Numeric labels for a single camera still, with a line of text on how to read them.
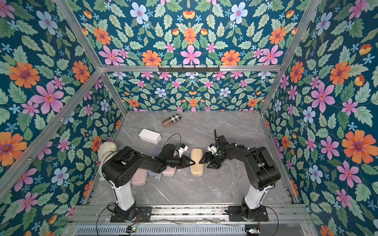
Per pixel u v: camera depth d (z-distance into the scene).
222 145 0.78
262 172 0.48
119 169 0.50
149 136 1.02
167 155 0.77
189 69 0.93
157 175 0.84
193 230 0.77
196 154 0.91
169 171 0.83
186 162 0.84
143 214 0.74
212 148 0.88
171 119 1.11
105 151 0.88
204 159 0.84
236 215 0.73
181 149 0.88
